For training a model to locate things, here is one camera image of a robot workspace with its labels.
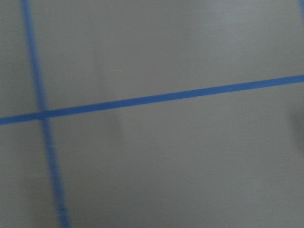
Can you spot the brown paper table cover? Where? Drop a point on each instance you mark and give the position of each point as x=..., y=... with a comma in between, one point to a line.
x=151, y=113

